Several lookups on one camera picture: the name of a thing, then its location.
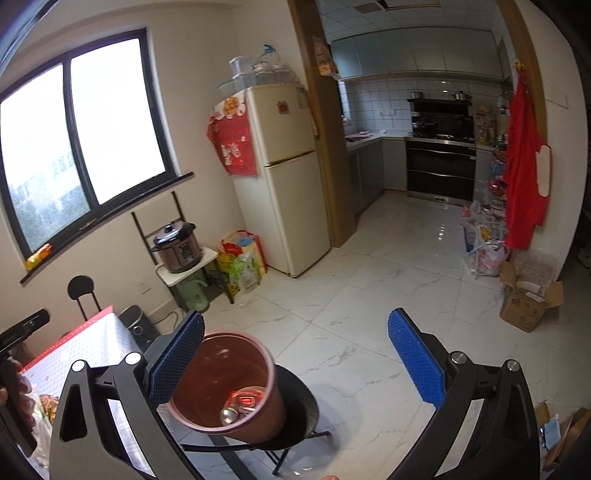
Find person's left hand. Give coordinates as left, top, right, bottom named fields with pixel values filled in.
left=0, top=360, right=37, bottom=430

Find black rack with white shelf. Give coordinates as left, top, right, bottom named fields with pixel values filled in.
left=131, top=191, right=236, bottom=315

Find cream two-door refrigerator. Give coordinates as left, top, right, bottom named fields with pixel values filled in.
left=232, top=85, right=332, bottom=278

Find green white plastic packet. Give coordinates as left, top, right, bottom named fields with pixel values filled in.
left=230, top=254, right=267, bottom=296

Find pale upper kitchen cabinets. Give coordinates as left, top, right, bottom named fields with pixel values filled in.
left=330, top=31, right=513, bottom=84

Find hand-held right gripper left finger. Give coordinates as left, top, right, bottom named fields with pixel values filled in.
left=48, top=310, right=206, bottom=480

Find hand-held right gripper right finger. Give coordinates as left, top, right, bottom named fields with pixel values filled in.
left=388, top=308, right=541, bottom=480

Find wooden door frame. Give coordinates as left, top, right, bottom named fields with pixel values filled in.
left=288, top=0, right=356, bottom=248

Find brown plastic trash bin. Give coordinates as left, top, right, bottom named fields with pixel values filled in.
left=167, top=329, right=278, bottom=444

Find red printed hanging cloth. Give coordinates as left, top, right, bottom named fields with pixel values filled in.
left=206, top=92, right=258, bottom=177

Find clear plastic packaging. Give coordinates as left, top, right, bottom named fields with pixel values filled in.
left=515, top=249, right=558, bottom=283

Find wire rack with bottles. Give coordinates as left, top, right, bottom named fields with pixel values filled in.
left=475, top=104, right=509, bottom=215

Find red orange snack packet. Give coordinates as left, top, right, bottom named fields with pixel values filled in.
left=36, top=392, right=58, bottom=425

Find pink white plastic bag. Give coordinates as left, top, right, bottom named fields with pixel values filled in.
left=475, top=244, right=511, bottom=277

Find red apron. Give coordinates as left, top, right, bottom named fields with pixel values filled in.
left=502, top=74, right=549, bottom=250

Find black round stool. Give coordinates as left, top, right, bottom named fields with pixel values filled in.
left=180, top=364, right=331, bottom=476

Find open brown cardboard box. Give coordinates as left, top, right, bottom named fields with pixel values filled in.
left=499, top=261, right=565, bottom=333

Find table with checked tablecloth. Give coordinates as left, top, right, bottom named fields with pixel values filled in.
left=21, top=305, right=158, bottom=480

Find brown electric pressure cooker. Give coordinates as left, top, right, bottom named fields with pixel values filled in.
left=150, top=222, right=204, bottom=274

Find green electric kettle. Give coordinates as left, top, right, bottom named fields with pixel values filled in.
left=175, top=277, right=211, bottom=312

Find black range hood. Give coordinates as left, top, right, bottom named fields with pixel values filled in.
left=407, top=98, right=475, bottom=118

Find red soda can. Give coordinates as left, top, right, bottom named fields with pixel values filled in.
left=219, top=390, right=269, bottom=425

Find yellow snack packet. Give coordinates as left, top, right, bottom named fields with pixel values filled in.
left=25, top=244, right=55, bottom=271

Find black framed window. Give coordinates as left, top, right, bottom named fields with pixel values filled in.
left=0, top=28, right=195, bottom=284

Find black integrated stove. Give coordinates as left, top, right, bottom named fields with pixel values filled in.
left=405, top=134, right=477, bottom=200

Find grey lower kitchen cabinets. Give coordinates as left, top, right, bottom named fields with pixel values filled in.
left=344, top=131, right=408, bottom=217

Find clear plastic storage boxes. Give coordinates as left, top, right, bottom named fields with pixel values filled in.
left=229, top=56, right=256, bottom=88

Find black chair back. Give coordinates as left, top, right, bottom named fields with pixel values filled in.
left=67, top=275, right=102, bottom=324

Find orange hanging snack bag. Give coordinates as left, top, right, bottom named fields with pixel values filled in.
left=314, top=37, right=340, bottom=77

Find clear plastic bag blue handle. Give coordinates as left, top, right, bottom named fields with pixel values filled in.
left=254, top=44, right=297, bottom=85

